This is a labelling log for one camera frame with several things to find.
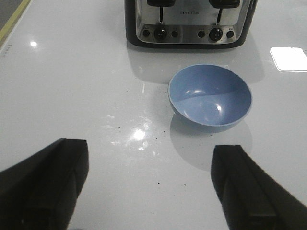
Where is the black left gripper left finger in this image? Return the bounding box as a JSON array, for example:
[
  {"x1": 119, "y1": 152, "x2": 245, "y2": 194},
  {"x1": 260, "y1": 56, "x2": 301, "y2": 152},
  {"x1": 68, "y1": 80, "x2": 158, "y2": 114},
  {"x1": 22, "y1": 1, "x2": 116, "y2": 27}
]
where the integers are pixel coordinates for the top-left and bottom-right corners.
[{"x1": 0, "y1": 138, "x2": 89, "y2": 230}]

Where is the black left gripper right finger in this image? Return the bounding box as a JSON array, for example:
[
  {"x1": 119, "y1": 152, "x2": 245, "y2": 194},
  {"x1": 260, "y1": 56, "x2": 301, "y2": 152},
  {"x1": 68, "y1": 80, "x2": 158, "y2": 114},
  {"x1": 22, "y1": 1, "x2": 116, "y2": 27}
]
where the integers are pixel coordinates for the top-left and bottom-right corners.
[{"x1": 211, "y1": 145, "x2": 307, "y2": 230}]

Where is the blue bowl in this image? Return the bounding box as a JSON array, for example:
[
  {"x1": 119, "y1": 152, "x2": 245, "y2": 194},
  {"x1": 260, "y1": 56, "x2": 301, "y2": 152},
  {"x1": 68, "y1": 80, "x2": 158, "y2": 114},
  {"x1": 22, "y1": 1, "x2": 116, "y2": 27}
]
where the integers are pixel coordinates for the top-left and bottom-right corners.
[{"x1": 168, "y1": 64, "x2": 252, "y2": 133}]

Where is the black and silver toaster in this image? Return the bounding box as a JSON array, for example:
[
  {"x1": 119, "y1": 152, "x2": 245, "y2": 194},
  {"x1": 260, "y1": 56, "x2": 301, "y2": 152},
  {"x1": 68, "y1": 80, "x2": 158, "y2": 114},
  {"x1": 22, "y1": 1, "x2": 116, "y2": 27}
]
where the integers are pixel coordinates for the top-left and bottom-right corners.
[{"x1": 124, "y1": 0, "x2": 257, "y2": 49}]

